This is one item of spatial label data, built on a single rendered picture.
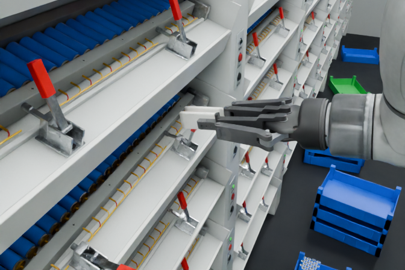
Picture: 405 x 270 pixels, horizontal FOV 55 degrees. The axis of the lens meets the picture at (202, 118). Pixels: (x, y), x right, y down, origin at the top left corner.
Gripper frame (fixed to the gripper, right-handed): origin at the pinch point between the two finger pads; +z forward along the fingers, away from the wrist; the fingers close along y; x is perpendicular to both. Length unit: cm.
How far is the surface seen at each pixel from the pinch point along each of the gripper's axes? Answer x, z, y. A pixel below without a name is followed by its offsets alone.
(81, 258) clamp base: -4.7, 4.7, -27.6
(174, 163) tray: -7.2, 5.1, -3.7
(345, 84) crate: -102, 7, 245
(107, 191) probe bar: -2.9, 7.6, -17.6
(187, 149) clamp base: -6.0, 3.7, -1.0
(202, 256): -44.2, 12.4, 8.5
